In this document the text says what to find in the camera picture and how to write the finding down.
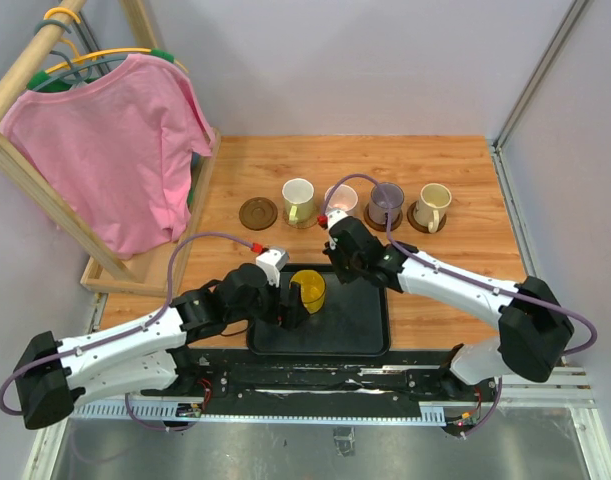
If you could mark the yellow cup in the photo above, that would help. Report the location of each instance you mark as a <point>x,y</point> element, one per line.
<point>313,289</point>

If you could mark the purple cup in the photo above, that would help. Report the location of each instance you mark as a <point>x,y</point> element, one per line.
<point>385,203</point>

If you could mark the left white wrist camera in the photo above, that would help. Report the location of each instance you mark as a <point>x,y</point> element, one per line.
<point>271,261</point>

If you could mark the wooden clothes rack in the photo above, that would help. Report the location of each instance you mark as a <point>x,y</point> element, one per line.
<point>153,273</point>

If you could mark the yellow hanger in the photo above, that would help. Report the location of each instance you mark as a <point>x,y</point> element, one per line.
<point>80,59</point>

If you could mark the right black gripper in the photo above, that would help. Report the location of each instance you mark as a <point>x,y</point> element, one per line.
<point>332,250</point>

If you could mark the right aluminium frame post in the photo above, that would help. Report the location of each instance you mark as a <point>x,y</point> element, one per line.
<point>571,19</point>

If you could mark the white faceted cup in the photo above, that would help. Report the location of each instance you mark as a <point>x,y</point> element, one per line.
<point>298,197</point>

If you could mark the cream cartoon cup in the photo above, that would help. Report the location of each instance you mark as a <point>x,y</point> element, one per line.
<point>433,203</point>

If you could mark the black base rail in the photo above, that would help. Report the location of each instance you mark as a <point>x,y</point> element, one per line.
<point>400,387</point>

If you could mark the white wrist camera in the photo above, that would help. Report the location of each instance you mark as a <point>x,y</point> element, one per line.
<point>271,261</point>
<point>335,217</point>

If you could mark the black tray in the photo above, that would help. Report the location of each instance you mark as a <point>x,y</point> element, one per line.
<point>353,322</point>

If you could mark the pink cup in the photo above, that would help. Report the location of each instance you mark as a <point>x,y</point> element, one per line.
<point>344,198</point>

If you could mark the pink t-shirt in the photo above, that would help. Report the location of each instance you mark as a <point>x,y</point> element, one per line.
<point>118,150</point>

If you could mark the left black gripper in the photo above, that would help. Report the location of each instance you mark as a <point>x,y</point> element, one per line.
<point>291,314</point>

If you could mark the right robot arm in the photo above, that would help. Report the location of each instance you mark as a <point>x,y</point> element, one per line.
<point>533,332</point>

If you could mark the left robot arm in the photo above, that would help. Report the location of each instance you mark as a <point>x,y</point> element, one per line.
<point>53,377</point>

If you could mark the dark wooden coaster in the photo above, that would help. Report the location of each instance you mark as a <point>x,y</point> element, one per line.
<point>418,226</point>
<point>258,213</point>
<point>381,227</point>

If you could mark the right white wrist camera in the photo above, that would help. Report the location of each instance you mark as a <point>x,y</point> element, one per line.
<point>335,217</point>

